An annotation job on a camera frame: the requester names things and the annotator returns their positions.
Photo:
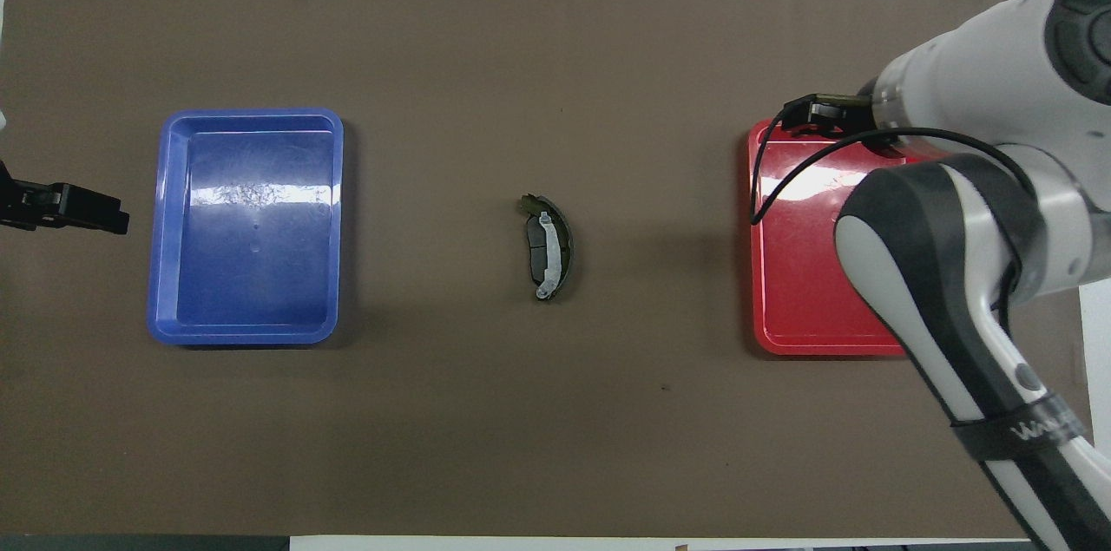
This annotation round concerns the blue plastic tray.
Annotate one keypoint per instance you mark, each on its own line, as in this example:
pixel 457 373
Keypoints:
pixel 243 273

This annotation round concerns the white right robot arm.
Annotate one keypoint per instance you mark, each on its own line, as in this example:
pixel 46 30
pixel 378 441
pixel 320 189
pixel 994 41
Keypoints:
pixel 972 56

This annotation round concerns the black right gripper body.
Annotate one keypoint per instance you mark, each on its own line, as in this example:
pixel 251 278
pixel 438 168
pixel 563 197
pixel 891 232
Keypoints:
pixel 842 113

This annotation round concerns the red plastic tray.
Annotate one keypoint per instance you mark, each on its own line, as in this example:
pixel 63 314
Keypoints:
pixel 798 291

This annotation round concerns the curved brake shoe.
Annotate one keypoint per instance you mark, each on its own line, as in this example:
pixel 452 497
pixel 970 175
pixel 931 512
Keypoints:
pixel 548 256

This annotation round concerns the brown table mat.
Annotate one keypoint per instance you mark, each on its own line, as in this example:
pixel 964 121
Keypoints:
pixel 555 56

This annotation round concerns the dark brake pad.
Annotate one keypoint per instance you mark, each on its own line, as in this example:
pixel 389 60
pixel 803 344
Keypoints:
pixel 533 260

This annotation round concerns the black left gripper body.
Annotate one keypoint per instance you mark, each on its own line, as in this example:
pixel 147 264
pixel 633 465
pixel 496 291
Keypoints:
pixel 26 204

